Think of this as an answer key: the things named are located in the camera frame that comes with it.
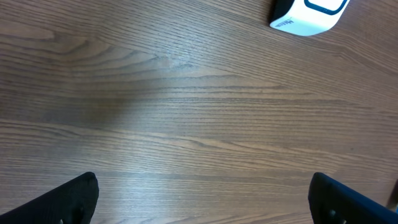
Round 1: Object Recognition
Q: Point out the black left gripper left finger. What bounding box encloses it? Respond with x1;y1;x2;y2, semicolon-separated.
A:
1;172;99;224

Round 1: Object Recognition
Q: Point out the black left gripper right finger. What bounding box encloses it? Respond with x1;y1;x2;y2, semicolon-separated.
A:
308;172;397;224

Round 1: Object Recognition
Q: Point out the white barcode scanner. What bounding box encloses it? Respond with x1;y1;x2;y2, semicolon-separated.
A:
270;0;349;36

